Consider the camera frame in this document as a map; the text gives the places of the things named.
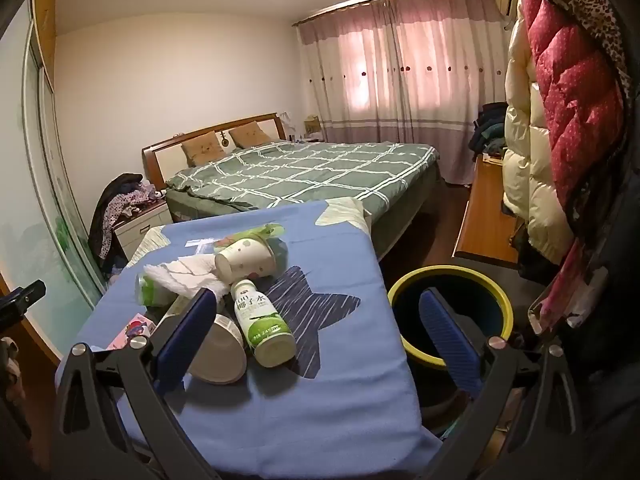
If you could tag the glass door wardrobe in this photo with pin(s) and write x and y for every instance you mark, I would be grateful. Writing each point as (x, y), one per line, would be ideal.
(45, 160)

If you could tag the dotted paper cup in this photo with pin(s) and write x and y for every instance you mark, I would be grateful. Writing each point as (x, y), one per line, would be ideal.
(250, 257)

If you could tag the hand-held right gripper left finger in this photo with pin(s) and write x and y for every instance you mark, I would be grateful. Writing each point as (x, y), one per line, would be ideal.
(185, 345)

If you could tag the pink bag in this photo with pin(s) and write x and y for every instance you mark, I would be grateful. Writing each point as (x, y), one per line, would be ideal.
(565, 290)

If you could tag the white nightstand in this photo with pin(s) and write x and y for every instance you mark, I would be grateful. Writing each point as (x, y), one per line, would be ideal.
(145, 225)

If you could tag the green plaid quilt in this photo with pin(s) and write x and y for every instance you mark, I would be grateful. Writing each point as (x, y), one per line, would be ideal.
(310, 175)

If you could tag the green plastic wrapper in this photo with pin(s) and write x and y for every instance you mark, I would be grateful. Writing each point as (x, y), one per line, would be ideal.
(255, 234)

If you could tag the low wooden cabinet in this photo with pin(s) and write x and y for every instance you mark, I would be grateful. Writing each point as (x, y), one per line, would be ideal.
(485, 210)

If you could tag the cream down jacket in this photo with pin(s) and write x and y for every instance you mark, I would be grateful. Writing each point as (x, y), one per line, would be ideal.
(530, 160)

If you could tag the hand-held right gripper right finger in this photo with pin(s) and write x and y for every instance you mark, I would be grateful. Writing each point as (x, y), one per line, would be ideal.
(450, 345)

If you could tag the round hanging ornament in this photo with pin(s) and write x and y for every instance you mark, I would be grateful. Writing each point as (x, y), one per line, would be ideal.
(225, 139)

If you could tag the yellow rim trash bin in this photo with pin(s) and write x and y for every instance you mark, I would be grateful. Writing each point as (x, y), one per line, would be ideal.
(465, 300)

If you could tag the wooden bed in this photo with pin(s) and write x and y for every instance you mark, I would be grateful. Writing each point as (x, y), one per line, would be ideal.
(165, 152)

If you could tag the white trash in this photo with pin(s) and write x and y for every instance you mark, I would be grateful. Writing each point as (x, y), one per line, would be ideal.
(152, 292)

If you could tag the pile of dark clothes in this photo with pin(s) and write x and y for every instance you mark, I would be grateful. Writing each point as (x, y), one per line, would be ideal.
(490, 130)

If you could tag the pink packet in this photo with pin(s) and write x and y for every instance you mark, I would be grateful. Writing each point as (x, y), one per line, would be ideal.
(131, 332)

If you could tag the pink white curtain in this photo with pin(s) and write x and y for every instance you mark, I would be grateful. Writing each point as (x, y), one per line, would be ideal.
(400, 60)

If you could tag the brown pillow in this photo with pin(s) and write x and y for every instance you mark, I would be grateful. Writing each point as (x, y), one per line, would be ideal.
(202, 147)
(250, 135)

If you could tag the white tissue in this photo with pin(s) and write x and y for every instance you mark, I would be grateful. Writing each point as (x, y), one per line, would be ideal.
(190, 272)

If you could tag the white pill bottle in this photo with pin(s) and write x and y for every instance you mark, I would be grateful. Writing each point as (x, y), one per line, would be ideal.
(220, 355)

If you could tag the white green drink bottle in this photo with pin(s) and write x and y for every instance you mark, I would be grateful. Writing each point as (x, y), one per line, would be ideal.
(260, 330)

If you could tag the dark handbag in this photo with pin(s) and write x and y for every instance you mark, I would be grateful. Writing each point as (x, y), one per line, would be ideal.
(532, 255)

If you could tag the blue star print cloth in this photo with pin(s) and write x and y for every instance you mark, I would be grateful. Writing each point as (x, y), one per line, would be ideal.
(325, 410)

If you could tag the leopard print cloth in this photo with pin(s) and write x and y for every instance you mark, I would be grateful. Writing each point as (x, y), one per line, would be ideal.
(600, 15)

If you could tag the pile of patterned clothes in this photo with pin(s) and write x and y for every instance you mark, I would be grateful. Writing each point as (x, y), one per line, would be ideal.
(115, 200)

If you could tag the red down jacket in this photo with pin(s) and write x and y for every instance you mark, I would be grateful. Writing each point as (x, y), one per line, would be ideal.
(575, 85)

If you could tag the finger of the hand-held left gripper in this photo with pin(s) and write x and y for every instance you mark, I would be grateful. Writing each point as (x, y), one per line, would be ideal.
(25, 296)

